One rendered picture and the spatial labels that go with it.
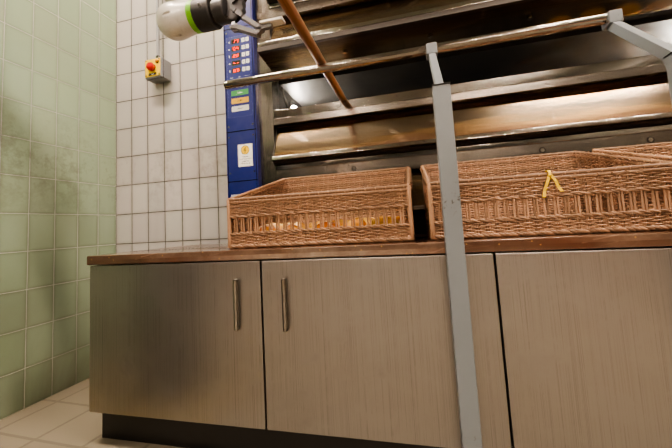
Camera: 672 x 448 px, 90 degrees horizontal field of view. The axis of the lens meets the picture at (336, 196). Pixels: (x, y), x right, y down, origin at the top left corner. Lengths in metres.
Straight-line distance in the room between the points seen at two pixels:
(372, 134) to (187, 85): 0.98
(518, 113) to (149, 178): 1.72
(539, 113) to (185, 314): 1.42
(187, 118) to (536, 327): 1.65
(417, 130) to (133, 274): 1.15
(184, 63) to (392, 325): 1.60
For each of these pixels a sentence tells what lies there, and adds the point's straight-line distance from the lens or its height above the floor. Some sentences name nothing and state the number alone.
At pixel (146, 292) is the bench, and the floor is 0.46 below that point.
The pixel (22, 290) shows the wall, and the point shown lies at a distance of 1.83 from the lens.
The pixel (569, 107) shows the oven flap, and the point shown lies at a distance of 1.57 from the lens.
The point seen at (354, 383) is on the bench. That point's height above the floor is 0.23.
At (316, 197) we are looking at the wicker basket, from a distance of 0.96.
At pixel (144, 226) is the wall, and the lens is 1.95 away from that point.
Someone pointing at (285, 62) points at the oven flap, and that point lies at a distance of 1.63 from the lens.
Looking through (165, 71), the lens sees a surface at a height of 1.44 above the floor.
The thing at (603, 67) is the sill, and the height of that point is 1.16.
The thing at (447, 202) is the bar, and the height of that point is 0.67.
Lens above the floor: 0.63
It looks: 5 degrees up
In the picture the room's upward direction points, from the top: 3 degrees counter-clockwise
